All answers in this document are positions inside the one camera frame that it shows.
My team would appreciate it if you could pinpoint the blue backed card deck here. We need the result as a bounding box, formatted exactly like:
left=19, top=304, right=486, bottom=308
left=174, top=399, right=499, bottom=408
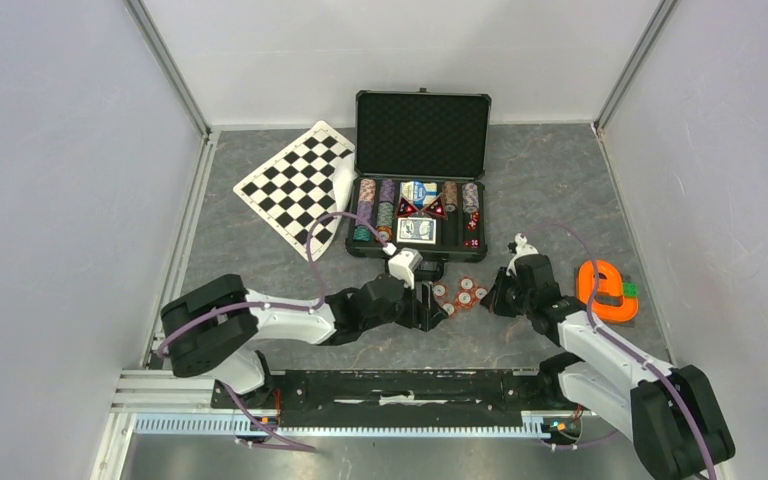
left=396, top=217, right=437, bottom=245

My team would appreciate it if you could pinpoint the all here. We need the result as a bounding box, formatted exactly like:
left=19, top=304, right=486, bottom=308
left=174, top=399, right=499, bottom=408
left=420, top=195, right=448, bottom=220
left=395, top=197, right=421, bottom=218

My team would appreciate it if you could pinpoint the blue boxed card deck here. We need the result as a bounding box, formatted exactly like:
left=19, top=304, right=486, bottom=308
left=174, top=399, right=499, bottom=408
left=400, top=180, right=439, bottom=208

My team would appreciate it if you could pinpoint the brown poker chip stack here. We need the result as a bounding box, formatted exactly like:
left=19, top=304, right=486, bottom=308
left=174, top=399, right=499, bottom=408
left=441, top=181, right=458, bottom=212

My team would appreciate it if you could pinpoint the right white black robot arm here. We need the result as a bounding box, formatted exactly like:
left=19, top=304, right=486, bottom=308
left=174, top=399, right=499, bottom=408
left=481, top=253, right=736, bottom=479

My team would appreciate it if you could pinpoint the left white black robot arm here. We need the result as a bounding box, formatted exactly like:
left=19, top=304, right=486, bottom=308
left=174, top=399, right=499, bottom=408
left=156, top=274, right=448, bottom=408

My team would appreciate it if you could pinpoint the black poker set case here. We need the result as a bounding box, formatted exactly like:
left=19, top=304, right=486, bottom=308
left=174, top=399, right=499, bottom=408
left=345, top=89, right=492, bottom=281

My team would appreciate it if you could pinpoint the red dice group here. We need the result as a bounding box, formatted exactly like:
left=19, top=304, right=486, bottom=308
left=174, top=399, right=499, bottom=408
left=464, top=211, right=482, bottom=249

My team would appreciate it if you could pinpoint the teal poker chip stack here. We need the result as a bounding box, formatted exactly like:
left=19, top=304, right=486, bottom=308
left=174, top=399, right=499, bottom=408
left=352, top=226, right=373, bottom=242

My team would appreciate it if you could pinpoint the green white chip stack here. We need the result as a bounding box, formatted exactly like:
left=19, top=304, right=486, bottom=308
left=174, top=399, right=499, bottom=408
left=376, top=202, right=395, bottom=229

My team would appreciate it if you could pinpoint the pink grey chip stack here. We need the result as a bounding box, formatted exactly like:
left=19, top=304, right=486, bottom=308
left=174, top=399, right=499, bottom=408
left=462, top=182, right=480, bottom=214

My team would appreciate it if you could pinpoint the purple poker chip stack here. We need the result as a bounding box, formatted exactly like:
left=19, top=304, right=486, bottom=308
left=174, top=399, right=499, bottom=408
left=355, top=179, right=396, bottom=226

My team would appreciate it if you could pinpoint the orange poker chip stack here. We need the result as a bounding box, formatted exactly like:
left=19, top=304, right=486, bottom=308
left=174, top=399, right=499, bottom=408
left=358, top=178, right=377, bottom=204

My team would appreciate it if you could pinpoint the black white checkerboard mat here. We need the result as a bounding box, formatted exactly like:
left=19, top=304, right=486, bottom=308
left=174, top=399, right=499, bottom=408
left=233, top=120, right=356, bottom=260

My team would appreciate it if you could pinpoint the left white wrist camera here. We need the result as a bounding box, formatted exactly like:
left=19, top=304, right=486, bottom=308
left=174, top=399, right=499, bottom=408
left=382, top=243, right=423, bottom=290

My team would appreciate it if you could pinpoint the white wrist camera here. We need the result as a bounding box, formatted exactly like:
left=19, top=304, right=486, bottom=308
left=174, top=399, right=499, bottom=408
left=506, top=233, right=539, bottom=276
left=382, top=243, right=423, bottom=290

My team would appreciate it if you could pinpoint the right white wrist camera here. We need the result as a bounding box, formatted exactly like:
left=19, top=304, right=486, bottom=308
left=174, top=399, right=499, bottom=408
left=506, top=233, right=539, bottom=276

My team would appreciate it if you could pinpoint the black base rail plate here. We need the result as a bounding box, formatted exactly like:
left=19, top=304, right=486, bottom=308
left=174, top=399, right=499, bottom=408
left=243, top=369, right=578, bottom=428

